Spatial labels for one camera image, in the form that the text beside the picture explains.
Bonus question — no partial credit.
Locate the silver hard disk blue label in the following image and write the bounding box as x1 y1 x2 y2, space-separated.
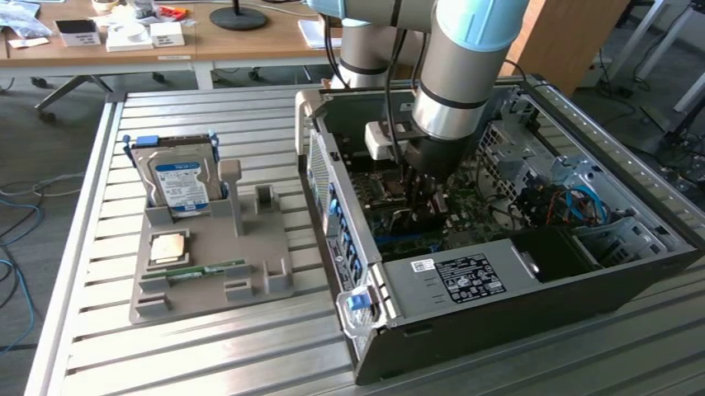
129 142 221 218

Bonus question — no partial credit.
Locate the perforated silver drive cage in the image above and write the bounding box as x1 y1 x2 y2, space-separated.
473 119 546 199

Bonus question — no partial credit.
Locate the white paper tag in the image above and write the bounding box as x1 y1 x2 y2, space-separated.
7 36 50 50

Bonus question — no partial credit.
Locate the grey power supply unit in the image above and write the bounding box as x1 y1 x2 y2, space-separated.
379 238 540 327

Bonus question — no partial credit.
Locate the blue expansion slot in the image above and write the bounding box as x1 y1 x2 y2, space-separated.
373 233 424 246

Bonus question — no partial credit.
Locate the blue disk caddy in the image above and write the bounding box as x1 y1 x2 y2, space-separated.
121 130 229 200

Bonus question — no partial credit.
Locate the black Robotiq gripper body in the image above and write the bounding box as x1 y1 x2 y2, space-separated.
403 135 469 177

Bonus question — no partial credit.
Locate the grey floor cable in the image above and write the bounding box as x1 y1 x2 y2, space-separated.
0 172 84 198

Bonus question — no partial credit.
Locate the clear plastic bag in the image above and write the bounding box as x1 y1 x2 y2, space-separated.
0 2 53 38

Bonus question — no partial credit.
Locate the plain white box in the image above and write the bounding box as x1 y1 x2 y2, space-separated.
148 21 185 49

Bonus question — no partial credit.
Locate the silver disk bay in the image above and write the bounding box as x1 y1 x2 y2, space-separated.
570 216 670 269

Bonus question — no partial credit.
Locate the graphics card with metal bracket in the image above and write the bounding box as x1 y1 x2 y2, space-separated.
384 205 448 238

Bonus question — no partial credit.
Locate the grey parts rack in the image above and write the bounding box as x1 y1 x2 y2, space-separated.
126 158 296 327

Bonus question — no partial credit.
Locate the black round lamp base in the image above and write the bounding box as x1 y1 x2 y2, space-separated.
208 0 269 32

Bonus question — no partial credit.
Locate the open black PC case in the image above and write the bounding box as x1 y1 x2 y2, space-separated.
293 73 705 387

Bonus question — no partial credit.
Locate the green RAM stick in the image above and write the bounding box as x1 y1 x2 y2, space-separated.
142 258 248 284

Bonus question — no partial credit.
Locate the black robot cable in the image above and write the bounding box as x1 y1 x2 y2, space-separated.
321 14 436 163

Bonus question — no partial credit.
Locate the stack of papers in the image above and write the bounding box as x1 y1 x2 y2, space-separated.
296 18 343 51

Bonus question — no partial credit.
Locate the blue wire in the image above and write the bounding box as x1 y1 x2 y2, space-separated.
566 187 610 226

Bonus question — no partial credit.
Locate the wooden desk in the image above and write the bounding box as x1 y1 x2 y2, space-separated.
0 0 431 123

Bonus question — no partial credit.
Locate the black expansion slot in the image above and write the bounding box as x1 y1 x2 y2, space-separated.
381 242 443 256

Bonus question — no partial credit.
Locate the CPU chip with metal lid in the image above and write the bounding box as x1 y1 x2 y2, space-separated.
148 233 186 264

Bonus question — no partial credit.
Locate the black and white box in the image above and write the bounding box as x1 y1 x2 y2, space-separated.
53 18 102 48

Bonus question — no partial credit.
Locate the red wire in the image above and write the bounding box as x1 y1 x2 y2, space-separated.
547 189 574 226

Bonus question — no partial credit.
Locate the red object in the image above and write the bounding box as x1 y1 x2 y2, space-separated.
156 4 192 21

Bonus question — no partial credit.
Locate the green motherboard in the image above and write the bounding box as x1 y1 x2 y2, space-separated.
349 160 521 263

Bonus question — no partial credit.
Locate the white box with round part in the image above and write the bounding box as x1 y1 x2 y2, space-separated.
104 21 154 54

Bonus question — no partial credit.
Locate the CPU socket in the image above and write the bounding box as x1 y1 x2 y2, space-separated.
373 169 412 199

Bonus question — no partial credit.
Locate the black cable over case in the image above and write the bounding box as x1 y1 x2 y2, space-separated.
503 59 551 90

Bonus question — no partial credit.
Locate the blue floor cable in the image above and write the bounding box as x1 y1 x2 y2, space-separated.
0 201 42 356

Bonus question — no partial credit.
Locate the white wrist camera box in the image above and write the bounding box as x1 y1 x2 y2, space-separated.
363 120 412 161

